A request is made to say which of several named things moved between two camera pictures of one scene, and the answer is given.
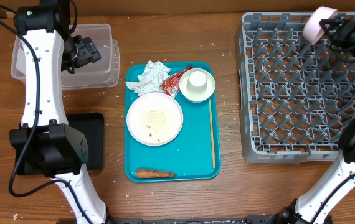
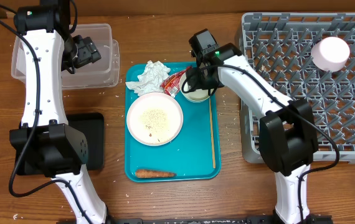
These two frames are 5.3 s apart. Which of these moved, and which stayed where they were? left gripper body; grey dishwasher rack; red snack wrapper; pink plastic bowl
Moved: pink plastic bowl
Stayed: left gripper body; red snack wrapper; grey dishwasher rack
